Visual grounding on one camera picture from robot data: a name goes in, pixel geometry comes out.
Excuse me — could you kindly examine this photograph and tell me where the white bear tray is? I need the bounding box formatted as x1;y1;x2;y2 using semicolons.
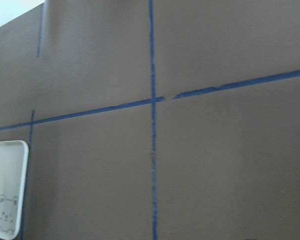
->
0;140;29;240

